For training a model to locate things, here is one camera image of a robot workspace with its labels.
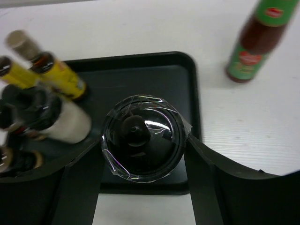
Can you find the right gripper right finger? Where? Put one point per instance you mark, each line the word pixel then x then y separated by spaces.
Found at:
pixel 224 192

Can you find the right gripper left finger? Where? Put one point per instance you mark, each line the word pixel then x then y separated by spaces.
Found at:
pixel 62 192

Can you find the black-cap spice jar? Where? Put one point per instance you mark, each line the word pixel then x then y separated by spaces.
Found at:
pixel 11 123
pixel 14 162

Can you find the white shaker black lid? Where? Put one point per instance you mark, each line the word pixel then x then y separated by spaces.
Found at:
pixel 47 113
pixel 143 138

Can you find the yellow-label oil bottle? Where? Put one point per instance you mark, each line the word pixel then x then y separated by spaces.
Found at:
pixel 47 66
pixel 13 73

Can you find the green-label chili sauce bottle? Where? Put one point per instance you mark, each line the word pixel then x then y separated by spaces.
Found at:
pixel 258 38

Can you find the black plastic tray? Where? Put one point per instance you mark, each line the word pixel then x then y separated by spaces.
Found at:
pixel 168 75

